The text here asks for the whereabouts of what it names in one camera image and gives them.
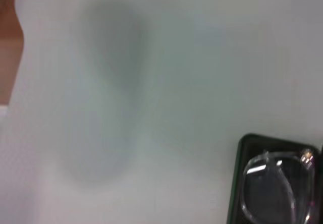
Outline green glasses case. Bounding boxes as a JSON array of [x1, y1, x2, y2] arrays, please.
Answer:
[[227, 132, 323, 224]]

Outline clear transparent glasses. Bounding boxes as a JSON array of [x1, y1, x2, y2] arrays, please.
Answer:
[[239, 148, 316, 224]]

